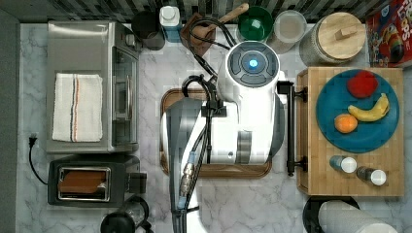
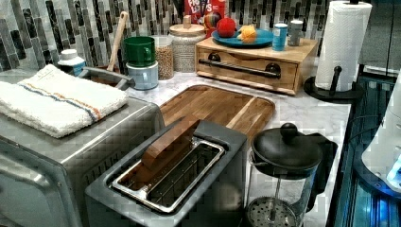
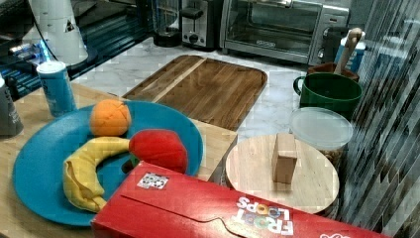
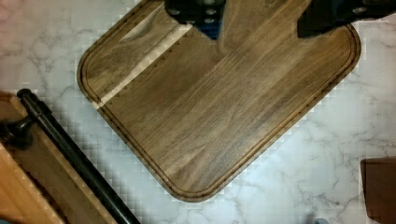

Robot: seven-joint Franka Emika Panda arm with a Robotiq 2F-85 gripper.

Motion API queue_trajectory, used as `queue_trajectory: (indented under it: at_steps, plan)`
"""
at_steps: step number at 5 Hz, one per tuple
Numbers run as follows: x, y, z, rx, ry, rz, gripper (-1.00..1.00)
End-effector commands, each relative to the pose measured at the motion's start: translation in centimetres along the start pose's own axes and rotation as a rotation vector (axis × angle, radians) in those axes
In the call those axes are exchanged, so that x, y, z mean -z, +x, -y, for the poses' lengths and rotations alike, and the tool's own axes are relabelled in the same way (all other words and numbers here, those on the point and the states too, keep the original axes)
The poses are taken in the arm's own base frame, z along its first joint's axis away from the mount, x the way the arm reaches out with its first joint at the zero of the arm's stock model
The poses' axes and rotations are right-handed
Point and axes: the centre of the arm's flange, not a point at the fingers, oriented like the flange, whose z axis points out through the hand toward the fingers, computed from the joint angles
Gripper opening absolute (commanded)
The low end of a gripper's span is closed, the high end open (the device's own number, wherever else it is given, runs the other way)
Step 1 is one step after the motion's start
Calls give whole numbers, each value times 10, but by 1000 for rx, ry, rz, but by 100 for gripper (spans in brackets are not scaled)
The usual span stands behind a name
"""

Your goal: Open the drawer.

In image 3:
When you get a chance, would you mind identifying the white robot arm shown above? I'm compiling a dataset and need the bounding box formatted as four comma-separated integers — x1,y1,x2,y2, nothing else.
23,0,88,65

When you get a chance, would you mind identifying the dark wooden cutting board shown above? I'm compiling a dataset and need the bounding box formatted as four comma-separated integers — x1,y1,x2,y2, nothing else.
125,55,267,131

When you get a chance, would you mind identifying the red plush strawberry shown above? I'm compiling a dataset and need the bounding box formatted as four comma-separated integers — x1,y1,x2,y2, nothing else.
129,129,188,174

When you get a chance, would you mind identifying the silver black toaster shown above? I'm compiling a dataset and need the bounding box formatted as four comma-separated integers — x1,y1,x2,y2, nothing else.
180,0,224,51

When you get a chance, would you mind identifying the round wooden lid with knob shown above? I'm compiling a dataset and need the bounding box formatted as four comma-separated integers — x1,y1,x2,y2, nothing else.
226,133,339,213

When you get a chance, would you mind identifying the red Froot Loops box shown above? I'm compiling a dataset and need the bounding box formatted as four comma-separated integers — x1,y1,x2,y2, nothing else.
91,163,389,238

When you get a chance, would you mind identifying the orange plush fruit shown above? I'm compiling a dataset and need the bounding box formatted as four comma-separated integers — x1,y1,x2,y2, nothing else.
89,99,132,136

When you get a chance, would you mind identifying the clear plastic container with lid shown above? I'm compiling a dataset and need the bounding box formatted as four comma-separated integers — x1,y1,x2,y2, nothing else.
289,107,354,168

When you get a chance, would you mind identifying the brown utensil crock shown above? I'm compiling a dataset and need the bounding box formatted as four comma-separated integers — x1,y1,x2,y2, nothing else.
307,62,360,82

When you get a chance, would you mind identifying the green mug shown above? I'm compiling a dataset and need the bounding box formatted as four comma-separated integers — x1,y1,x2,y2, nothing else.
292,72,363,120

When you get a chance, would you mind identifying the silver toaster oven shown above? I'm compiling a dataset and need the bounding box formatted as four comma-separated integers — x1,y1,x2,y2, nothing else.
220,0,352,65

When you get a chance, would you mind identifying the yellow plush banana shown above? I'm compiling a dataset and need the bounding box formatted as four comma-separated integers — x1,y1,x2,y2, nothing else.
62,137,129,213

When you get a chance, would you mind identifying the blue white carton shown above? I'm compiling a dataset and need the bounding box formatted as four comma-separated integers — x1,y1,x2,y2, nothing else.
335,31,366,72

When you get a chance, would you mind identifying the blue salt canister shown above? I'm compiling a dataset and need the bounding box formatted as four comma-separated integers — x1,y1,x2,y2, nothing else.
37,60,76,117

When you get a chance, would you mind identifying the blue round plate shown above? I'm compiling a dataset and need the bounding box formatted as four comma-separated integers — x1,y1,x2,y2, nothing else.
13,101,203,227

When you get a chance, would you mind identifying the grey shaker bottle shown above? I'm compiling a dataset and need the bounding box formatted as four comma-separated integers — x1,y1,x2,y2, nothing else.
0,77,24,139

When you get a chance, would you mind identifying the wooden utensil handle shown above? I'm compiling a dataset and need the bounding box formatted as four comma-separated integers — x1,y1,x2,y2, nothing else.
334,28,363,74

